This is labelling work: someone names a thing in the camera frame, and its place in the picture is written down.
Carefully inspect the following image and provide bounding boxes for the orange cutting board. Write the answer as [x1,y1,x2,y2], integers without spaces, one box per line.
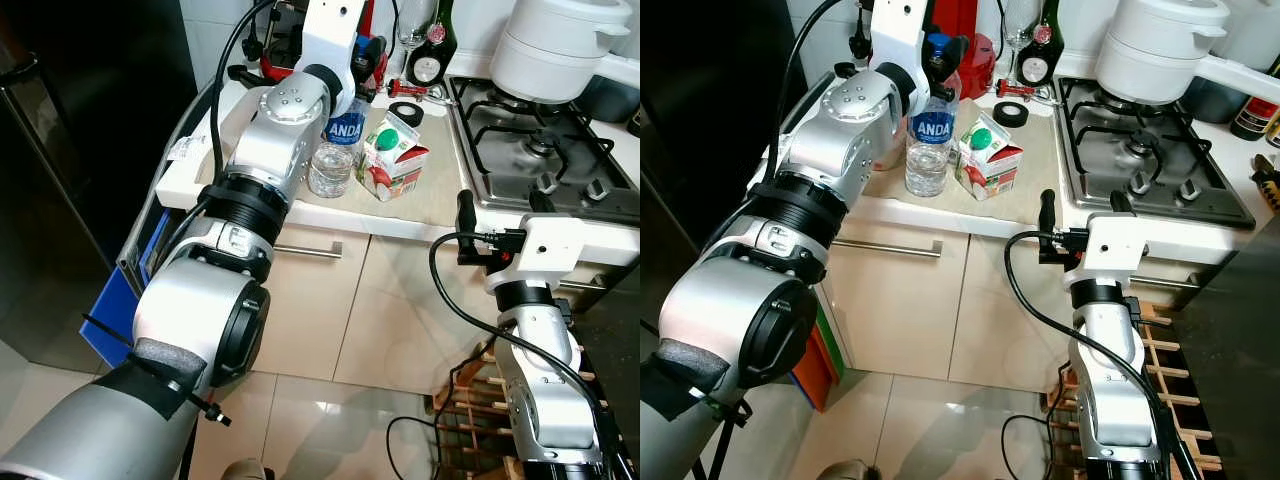
[790,335,843,413]

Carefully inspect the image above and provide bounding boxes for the thin black power cord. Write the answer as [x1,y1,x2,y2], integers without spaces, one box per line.
[387,355,501,480]
[1003,360,1076,480]

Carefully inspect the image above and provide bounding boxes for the green cutting board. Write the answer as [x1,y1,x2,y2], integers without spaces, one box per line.
[815,300,849,386]

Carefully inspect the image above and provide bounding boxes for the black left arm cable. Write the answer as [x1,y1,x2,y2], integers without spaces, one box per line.
[785,0,846,136]
[205,0,281,186]

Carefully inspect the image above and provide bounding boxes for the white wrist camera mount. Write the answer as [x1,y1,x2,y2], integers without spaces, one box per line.
[1062,212,1151,291]
[485,215,586,293]
[870,0,931,71]
[300,0,366,91]

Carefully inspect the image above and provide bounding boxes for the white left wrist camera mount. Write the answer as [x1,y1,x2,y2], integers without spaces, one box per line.
[870,0,931,71]
[300,0,366,91]

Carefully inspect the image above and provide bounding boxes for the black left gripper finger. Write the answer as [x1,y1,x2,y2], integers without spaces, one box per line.
[357,35,387,79]
[938,34,972,76]

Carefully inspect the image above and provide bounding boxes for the white juice carton green cap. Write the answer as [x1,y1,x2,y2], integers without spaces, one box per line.
[952,112,1026,201]
[355,110,431,203]

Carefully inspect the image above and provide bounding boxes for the blue cutting board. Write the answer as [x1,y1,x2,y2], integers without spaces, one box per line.
[80,215,171,369]

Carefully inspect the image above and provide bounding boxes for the cream kitchen cabinet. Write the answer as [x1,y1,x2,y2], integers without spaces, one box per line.
[130,75,641,396]
[800,75,1280,391]

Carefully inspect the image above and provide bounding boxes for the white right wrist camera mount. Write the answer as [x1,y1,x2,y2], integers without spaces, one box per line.
[485,215,586,293]
[1062,212,1151,291]

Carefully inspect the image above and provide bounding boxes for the clear wine glass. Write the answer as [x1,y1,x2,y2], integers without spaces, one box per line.
[1000,0,1041,51]
[395,0,436,51]

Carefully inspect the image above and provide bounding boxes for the clear water bottle blue label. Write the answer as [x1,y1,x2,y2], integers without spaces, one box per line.
[905,33,963,198]
[308,40,369,199]

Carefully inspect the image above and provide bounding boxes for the dark wine bottle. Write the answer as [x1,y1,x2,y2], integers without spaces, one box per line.
[405,0,459,86]
[1015,0,1064,86]

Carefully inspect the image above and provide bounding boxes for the white cooking pot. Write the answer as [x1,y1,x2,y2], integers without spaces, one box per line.
[1095,0,1280,106]
[488,0,641,106]

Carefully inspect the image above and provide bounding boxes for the steel gas stove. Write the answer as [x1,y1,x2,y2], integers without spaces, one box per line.
[1055,75,1256,231]
[445,75,641,226]

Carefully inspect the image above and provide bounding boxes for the white plastic tray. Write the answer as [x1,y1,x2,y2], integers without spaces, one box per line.
[155,80,263,211]

